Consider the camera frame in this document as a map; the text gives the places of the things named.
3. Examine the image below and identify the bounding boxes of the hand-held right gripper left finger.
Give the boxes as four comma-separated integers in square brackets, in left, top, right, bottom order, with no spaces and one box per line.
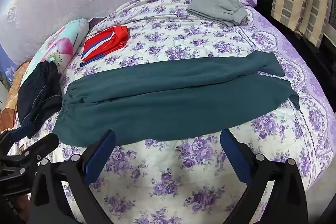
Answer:
[29,130,116,224]

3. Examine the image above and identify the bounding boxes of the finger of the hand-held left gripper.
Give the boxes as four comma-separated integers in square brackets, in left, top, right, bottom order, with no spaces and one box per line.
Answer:
[13,133,60,174]
[0,125,36,151]

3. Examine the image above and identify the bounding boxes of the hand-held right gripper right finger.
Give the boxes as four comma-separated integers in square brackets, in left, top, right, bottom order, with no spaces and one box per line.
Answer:
[220,129,309,224]

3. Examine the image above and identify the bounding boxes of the teal fleece pants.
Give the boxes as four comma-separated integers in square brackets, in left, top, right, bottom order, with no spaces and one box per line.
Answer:
[52,51,300,148]

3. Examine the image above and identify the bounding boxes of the dark navy pants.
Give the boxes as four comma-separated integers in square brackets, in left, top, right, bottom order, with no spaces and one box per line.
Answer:
[17,61,63,139]

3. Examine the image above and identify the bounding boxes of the red striped folded pants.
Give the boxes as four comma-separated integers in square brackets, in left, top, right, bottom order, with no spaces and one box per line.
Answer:
[80,25,130,67]

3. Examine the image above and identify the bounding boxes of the grey folded pants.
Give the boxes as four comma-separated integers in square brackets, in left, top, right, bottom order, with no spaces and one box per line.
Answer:
[186,0,249,28]

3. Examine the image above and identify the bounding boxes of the orange blanket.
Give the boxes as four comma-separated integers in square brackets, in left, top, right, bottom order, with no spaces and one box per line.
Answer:
[0,61,30,132]

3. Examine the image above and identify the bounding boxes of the purple floral bed quilt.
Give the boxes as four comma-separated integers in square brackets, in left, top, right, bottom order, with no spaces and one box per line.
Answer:
[8,0,336,224]

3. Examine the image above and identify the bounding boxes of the blue printed cloth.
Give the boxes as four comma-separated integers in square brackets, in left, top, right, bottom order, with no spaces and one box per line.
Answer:
[0,45,18,89]

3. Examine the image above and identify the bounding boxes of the pink striped cloth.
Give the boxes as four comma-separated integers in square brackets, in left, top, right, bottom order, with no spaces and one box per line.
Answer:
[20,18,90,88]

